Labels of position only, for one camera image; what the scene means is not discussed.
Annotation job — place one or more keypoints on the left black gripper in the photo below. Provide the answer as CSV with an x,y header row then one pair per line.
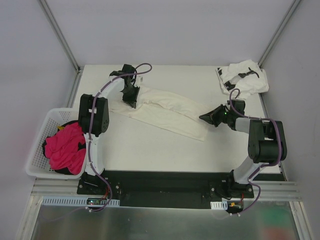
x,y
130,92

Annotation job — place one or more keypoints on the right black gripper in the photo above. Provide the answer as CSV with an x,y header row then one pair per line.
x,y
219,115

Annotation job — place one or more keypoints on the cream white t shirt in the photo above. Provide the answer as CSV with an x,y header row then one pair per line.
x,y
165,110

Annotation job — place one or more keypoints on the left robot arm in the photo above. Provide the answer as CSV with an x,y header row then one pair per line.
x,y
93,113

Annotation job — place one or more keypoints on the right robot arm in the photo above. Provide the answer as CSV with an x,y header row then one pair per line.
x,y
266,146

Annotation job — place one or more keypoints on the white black printed t shirt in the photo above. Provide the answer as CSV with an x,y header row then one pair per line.
x,y
246,76

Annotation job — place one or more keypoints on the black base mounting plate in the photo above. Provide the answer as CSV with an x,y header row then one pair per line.
x,y
158,189

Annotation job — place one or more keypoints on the pink red t shirt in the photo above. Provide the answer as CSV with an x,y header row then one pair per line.
x,y
65,150

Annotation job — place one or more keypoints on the right white cable duct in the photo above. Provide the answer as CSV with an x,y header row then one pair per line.
x,y
219,205

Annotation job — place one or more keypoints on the white cable duct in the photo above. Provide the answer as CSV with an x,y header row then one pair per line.
x,y
219,205
65,201

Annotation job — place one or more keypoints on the left aluminium frame post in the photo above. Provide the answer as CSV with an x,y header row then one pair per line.
x,y
59,34

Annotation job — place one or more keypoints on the aluminium frame post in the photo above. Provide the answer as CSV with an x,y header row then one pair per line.
x,y
59,34
279,30

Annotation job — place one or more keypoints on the left white cable duct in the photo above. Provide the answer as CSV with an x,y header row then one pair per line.
x,y
65,201

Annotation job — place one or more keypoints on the right aluminium frame post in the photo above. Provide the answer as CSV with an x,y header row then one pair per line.
x,y
279,30

